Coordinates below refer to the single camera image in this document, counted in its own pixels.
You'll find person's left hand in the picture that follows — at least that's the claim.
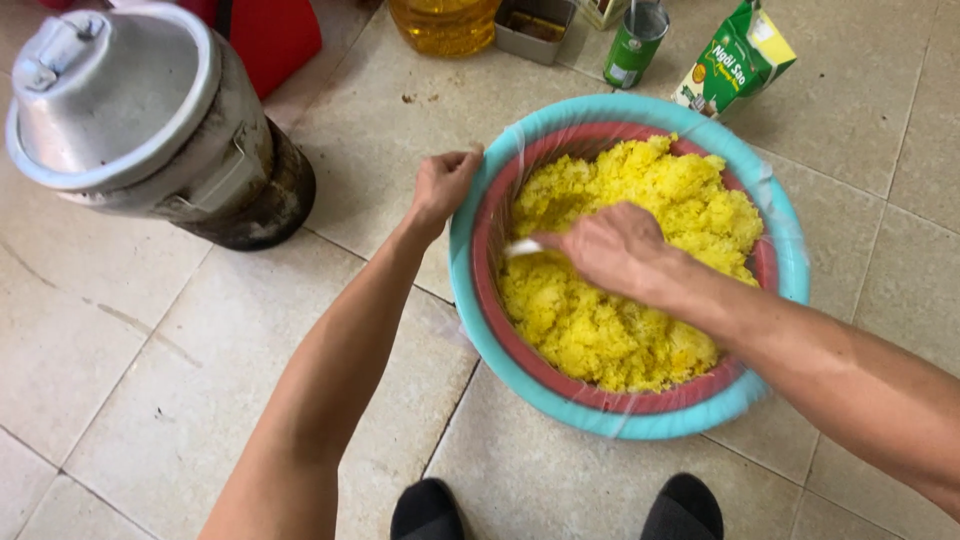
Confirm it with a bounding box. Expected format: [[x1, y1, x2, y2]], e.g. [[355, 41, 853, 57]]
[[408, 144, 486, 236]]

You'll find person's right hand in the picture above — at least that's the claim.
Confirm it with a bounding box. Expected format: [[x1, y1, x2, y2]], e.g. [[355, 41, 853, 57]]
[[531, 201, 690, 306]]

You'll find turquoise plastic basin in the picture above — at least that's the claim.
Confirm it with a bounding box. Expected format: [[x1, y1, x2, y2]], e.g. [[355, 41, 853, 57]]
[[447, 93, 812, 441]]

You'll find red plastic basket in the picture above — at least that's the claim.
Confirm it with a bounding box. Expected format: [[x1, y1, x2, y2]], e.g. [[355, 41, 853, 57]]
[[471, 122, 780, 416]]

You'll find yellow sticky rice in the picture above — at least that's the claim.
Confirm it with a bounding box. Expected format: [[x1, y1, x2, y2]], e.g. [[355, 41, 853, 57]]
[[497, 133, 765, 394]]

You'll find cooking oil bottle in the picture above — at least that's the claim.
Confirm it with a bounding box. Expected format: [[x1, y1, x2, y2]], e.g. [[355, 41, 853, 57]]
[[387, 0, 502, 59]]

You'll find small metal tray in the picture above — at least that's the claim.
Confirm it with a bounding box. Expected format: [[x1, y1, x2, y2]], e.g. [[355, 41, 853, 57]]
[[493, 0, 577, 66]]

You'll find green tin can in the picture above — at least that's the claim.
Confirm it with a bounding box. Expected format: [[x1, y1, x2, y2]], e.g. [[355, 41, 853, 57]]
[[603, 1, 671, 91]]

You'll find yellow patterned box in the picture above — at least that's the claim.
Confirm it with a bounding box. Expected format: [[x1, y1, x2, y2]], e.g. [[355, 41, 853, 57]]
[[579, 0, 631, 31]]

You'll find aluminium steamer pot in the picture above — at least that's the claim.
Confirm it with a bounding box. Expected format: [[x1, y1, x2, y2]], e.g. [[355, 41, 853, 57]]
[[56, 33, 318, 252]]

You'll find green white carton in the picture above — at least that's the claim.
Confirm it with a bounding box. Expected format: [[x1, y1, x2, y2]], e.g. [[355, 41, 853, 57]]
[[672, 0, 798, 121]]

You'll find person's right foot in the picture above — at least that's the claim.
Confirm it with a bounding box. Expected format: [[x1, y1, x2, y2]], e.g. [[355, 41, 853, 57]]
[[639, 472, 725, 540]]

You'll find person's foot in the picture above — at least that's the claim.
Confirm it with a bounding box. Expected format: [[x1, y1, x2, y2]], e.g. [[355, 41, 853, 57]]
[[390, 478, 466, 540], [639, 472, 725, 540]]

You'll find person's left foot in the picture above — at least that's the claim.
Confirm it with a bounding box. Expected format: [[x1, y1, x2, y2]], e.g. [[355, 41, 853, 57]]
[[390, 478, 466, 540]]

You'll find aluminium pot lid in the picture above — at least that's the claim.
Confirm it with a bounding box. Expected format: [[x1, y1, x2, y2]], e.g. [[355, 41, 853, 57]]
[[5, 2, 223, 192]]

